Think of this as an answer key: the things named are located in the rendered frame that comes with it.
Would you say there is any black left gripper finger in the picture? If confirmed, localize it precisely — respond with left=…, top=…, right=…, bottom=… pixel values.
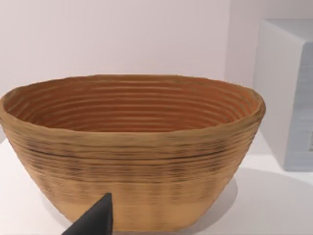
left=61, top=192, right=113, bottom=235

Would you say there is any brown woven basket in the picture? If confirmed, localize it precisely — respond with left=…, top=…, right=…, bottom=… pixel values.
left=0, top=74, right=266, bottom=232

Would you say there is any pale grey cabinet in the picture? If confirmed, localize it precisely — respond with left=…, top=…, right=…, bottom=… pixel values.
left=252, top=18, right=313, bottom=172

